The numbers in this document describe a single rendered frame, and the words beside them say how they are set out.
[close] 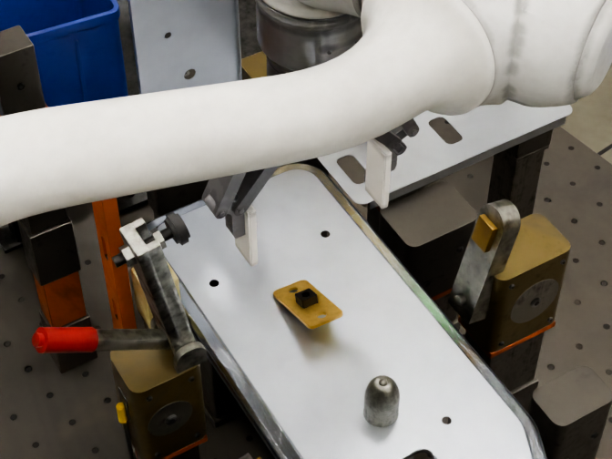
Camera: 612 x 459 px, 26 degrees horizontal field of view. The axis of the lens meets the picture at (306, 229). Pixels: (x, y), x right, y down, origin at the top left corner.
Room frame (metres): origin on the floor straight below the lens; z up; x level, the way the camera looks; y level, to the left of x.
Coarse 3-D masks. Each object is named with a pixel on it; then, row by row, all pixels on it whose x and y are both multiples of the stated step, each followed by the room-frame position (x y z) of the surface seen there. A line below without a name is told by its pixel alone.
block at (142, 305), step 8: (168, 264) 0.82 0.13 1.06; (136, 280) 0.80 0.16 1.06; (176, 280) 0.80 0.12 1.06; (136, 288) 0.80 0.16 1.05; (136, 296) 0.81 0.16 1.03; (144, 296) 0.79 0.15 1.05; (136, 304) 0.81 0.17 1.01; (144, 304) 0.79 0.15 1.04; (144, 312) 0.79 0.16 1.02; (144, 320) 0.80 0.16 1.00
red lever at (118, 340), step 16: (32, 336) 0.67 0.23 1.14; (48, 336) 0.67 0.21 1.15; (64, 336) 0.67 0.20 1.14; (80, 336) 0.68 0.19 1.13; (96, 336) 0.69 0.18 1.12; (112, 336) 0.70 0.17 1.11; (128, 336) 0.70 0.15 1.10; (144, 336) 0.71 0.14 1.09; (160, 336) 0.72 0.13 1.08; (48, 352) 0.66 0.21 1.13; (64, 352) 0.67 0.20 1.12
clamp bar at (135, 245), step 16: (128, 224) 0.73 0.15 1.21; (144, 224) 0.73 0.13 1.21; (176, 224) 0.73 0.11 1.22; (128, 240) 0.72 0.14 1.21; (144, 240) 0.72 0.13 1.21; (160, 240) 0.72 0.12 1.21; (176, 240) 0.73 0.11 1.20; (128, 256) 0.71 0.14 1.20; (144, 256) 0.70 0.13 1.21; (160, 256) 0.71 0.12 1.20; (144, 272) 0.70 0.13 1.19; (160, 272) 0.71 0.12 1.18; (144, 288) 0.72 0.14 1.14; (160, 288) 0.71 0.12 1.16; (176, 288) 0.71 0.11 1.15; (160, 304) 0.71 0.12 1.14; (176, 304) 0.71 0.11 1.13; (160, 320) 0.71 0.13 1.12; (176, 320) 0.71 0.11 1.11; (176, 336) 0.71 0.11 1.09; (192, 336) 0.72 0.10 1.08
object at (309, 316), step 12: (288, 288) 0.84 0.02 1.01; (300, 288) 0.83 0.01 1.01; (312, 288) 0.83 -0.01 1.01; (288, 300) 0.82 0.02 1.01; (300, 300) 0.80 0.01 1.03; (312, 300) 0.80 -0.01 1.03; (324, 300) 0.81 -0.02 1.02; (300, 312) 0.79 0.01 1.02; (312, 312) 0.79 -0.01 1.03; (324, 312) 0.79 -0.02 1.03; (336, 312) 0.79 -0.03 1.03; (312, 324) 0.77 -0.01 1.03
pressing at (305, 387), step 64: (320, 192) 0.97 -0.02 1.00; (192, 256) 0.88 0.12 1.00; (320, 256) 0.88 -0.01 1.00; (384, 256) 0.89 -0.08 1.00; (192, 320) 0.80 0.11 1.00; (256, 320) 0.80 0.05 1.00; (384, 320) 0.80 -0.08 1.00; (448, 320) 0.80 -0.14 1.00; (256, 384) 0.72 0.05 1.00; (320, 384) 0.72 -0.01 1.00; (448, 384) 0.72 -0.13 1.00; (320, 448) 0.65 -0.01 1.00; (384, 448) 0.65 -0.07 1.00; (448, 448) 0.65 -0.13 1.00; (512, 448) 0.65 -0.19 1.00
